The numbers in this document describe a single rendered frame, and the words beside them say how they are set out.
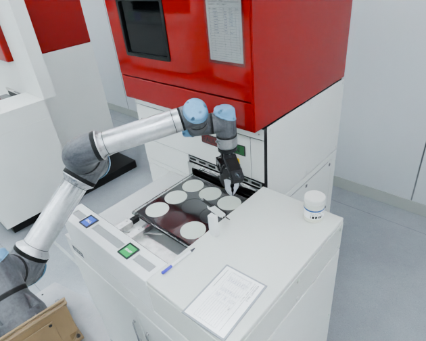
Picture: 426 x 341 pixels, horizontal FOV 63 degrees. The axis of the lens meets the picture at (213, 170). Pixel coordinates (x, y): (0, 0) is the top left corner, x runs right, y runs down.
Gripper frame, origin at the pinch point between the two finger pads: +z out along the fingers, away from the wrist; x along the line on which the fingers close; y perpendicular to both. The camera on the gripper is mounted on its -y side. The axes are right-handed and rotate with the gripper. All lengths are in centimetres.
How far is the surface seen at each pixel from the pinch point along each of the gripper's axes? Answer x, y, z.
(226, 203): 0.8, 6.2, 9.1
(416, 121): -153, 63, 26
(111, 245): 48.2, -7.6, 3.5
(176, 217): 22.5, 6.2, 9.4
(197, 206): 12.9, 9.8, 9.3
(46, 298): 74, -9, 18
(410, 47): -146, 74, -21
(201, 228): 15.0, -4.2, 9.4
